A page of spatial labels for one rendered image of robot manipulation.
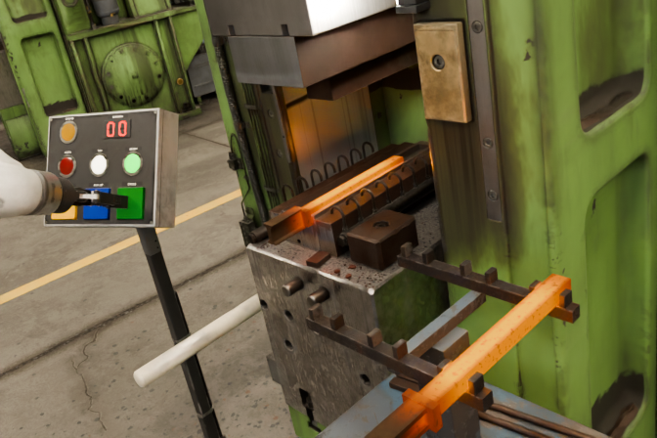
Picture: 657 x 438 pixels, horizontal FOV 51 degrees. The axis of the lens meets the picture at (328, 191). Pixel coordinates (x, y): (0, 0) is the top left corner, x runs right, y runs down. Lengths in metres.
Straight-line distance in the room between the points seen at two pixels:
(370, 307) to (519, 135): 0.41
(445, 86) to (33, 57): 5.19
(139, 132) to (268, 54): 0.50
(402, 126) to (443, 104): 0.60
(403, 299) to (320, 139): 0.50
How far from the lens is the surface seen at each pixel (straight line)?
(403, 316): 1.35
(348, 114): 1.72
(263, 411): 2.51
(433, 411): 0.81
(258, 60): 1.33
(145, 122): 1.68
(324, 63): 1.29
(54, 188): 1.44
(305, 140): 1.62
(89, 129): 1.78
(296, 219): 1.38
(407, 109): 1.77
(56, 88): 6.20
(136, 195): 1.66
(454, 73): 1.17
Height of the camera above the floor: 1.57
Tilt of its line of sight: 23 degrees down
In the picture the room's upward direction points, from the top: 11 degrees counter-clockwise
